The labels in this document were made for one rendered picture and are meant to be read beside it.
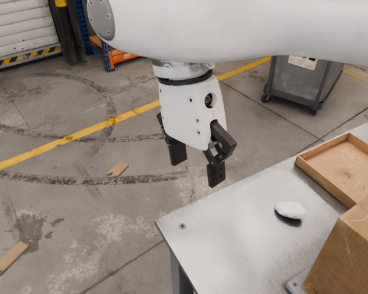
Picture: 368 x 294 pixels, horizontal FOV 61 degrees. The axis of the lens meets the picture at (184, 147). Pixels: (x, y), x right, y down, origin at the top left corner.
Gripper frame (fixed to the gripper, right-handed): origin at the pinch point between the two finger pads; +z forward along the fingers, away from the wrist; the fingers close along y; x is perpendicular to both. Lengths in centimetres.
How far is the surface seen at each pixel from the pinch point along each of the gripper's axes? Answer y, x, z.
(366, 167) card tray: 0, -72, 37
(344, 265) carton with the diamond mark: -17.6, -18.3, 24.0
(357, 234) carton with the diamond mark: -18.9, -18.0, 14.9
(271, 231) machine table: 5.8, -27.7, 38.0
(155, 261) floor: 77, -24, 106
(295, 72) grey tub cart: 107, -194, 52
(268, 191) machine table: 15, -39, 35
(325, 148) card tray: 14, -70, 33
